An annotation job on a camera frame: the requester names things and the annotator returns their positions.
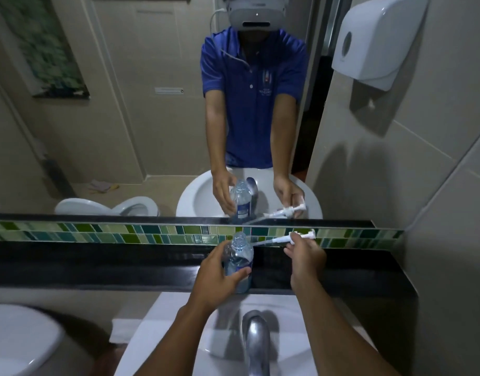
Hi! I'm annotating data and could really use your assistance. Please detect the person's left hand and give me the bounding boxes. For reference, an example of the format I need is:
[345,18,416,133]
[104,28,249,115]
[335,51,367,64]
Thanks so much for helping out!
[184,241,252,314]

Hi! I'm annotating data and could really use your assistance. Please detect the person's right hand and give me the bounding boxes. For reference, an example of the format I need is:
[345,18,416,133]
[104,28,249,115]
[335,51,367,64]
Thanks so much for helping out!
[283,232,328,289]

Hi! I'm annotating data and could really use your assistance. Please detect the clear plastic bottle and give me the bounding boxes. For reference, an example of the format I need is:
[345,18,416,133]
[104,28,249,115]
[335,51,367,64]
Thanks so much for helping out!
[223,231,255,294]

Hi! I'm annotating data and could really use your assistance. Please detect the person's right forearm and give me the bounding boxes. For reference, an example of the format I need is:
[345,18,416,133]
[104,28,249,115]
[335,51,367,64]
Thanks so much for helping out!
[290,277,399,376]

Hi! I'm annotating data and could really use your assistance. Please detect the person's left forearm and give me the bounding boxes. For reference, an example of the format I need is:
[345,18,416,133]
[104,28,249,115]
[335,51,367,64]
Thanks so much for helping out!
[133,303,225,376]

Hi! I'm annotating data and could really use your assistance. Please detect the chrome faucet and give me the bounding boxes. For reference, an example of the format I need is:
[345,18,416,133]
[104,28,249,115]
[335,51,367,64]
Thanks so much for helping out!
[241,310,273,376]

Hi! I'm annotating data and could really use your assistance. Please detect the white ceramic sink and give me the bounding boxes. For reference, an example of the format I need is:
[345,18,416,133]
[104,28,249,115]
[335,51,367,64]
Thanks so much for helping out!
[113,291,378,376]

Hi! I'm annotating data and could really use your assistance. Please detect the black stone ledge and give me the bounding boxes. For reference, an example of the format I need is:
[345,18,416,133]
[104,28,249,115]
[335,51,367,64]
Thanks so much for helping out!
[0,219,418,299]

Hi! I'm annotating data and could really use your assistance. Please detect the white toilet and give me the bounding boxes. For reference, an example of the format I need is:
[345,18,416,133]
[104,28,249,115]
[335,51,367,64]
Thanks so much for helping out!
[0,304,67,376]

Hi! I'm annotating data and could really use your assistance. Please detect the white paper towel dispenser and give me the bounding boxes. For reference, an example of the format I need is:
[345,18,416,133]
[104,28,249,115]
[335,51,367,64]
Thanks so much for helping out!
[331,0,431,92]

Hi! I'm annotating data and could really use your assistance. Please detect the wall mirror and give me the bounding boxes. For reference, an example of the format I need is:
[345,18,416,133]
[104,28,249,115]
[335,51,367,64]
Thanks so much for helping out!
[0,0,336,225]

